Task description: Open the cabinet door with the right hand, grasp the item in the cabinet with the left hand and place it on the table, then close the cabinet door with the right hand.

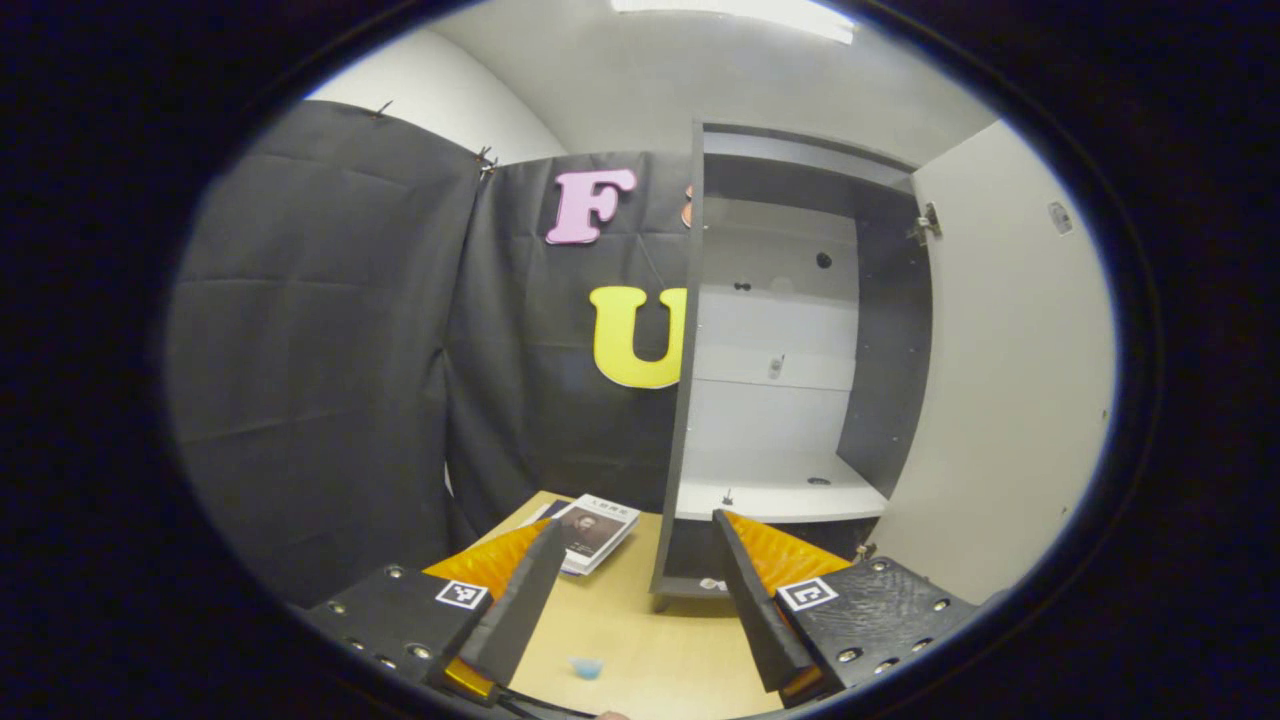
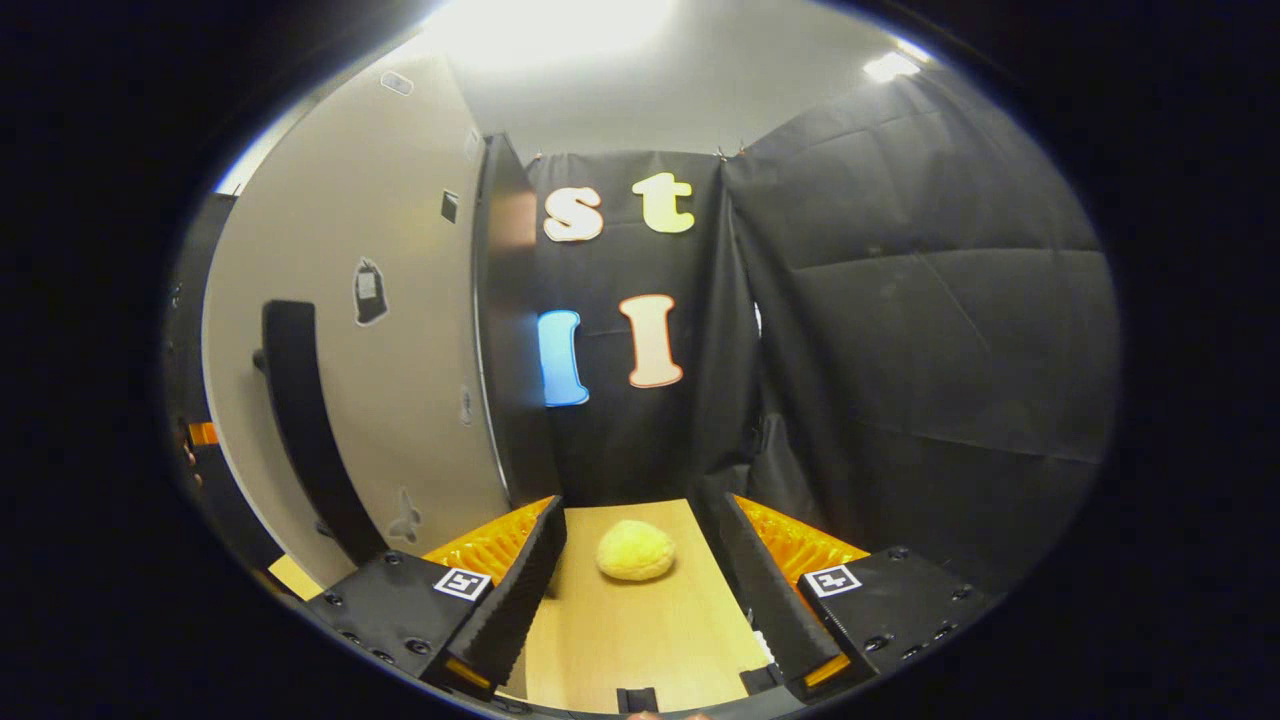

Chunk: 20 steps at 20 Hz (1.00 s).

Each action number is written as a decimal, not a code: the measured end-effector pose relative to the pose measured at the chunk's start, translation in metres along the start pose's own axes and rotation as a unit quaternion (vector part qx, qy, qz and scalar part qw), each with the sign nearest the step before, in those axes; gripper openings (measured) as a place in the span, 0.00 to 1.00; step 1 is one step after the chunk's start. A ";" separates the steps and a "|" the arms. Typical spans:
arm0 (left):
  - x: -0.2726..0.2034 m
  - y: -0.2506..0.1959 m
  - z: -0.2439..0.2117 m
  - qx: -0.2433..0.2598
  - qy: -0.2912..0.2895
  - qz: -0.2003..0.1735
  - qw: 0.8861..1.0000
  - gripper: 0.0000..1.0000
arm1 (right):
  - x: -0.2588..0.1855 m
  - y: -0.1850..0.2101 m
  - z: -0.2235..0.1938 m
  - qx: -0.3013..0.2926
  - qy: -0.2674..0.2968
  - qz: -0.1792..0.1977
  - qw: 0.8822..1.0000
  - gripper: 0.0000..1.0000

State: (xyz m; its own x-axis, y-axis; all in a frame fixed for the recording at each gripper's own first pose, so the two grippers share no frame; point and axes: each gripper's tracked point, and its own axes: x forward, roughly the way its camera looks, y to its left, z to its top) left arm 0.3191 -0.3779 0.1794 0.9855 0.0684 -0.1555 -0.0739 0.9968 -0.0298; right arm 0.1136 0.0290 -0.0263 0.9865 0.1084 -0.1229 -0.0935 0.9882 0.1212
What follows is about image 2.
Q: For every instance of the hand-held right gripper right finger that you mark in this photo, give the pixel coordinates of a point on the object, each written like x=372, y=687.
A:
x=765, y=600

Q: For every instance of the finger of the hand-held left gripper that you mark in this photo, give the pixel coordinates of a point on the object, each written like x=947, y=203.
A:
x=203, y=433

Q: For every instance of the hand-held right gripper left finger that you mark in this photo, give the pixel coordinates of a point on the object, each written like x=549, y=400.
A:
x=520, y=600

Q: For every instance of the beige cabinet door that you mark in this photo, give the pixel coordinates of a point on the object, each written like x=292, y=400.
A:
x=400, y=400

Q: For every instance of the yellow round sponge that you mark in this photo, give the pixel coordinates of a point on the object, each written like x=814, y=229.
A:
x=636, y=552

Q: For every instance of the black backdrop cloth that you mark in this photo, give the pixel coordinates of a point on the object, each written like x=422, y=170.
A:
x=950, y=350

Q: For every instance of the long ceiling light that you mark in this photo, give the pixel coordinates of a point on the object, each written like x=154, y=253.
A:
x=550, y=30

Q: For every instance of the small ceiling light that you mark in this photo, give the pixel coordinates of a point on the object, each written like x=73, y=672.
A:
x=890, y=66

